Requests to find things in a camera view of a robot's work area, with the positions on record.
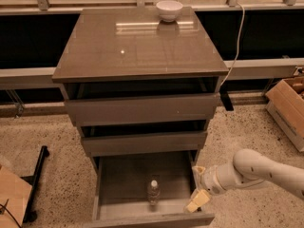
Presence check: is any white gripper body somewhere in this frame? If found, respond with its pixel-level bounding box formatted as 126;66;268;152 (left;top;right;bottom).
200;165;226;196

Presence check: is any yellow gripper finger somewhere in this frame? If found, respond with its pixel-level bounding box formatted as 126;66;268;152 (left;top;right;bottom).
185;189;211;213
192;165;205;189

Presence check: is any clear plastic water bottle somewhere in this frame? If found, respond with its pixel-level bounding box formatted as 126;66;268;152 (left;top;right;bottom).
147;180;161;205

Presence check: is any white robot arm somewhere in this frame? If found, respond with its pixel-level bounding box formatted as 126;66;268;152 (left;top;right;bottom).
184;149;304;213

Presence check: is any middle drawer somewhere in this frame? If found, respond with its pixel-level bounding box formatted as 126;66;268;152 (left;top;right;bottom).
82;131;207;157

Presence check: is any open bottom drawer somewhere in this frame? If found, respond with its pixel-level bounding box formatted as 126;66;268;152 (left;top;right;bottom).
83;151;215;228

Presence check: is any top drawer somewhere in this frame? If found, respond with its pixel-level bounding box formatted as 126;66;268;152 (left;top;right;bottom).
65;93;219;126

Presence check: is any brown drawer cabinet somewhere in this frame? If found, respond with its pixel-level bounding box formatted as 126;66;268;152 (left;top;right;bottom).
51;6;230;228

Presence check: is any cardboard box right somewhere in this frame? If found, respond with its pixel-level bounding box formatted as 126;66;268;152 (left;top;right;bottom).
266;77;304;152

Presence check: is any cardboard box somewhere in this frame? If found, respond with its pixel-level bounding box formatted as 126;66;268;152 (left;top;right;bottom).
0;166;31;228
266;77;304;152

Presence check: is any white ceramic bowl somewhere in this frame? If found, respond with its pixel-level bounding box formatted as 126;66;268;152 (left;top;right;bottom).
156;0;183;22

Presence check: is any black metal stand leg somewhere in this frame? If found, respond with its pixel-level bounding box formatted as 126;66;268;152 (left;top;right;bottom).
23;145;49;223

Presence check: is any cardboard box left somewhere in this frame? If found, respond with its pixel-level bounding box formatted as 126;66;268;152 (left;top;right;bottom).
0;166;31;228

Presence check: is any white power cable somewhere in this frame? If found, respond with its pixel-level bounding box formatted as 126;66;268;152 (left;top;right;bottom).
218;3;246;87

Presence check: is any black cable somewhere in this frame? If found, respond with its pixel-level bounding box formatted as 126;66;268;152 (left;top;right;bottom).
0;199;23;228

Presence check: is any metal window rail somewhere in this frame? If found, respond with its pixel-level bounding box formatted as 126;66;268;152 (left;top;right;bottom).
0;58;304;90

